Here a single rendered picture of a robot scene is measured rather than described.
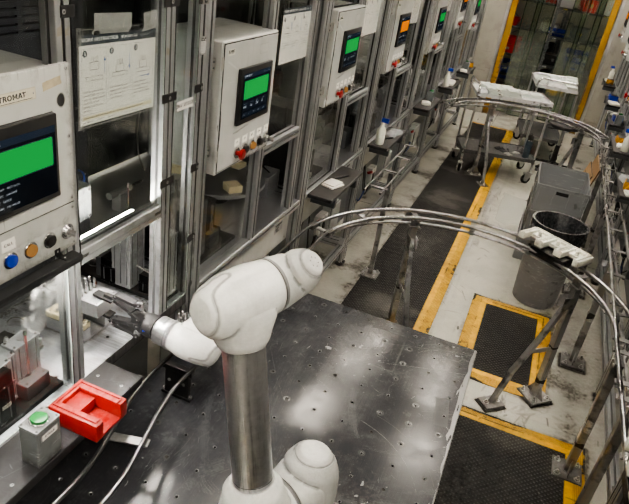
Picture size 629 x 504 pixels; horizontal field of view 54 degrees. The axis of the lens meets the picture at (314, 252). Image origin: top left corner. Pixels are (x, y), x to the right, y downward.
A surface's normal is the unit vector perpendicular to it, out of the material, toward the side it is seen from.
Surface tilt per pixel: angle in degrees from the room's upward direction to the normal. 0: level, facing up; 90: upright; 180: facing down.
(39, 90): 90
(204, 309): 85
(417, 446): 0
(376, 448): 0
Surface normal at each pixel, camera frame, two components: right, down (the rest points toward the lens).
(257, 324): 0.65, 0.33
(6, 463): 0.14, -0.87
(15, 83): 0.92, 0.29
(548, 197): -0.35, 0.42
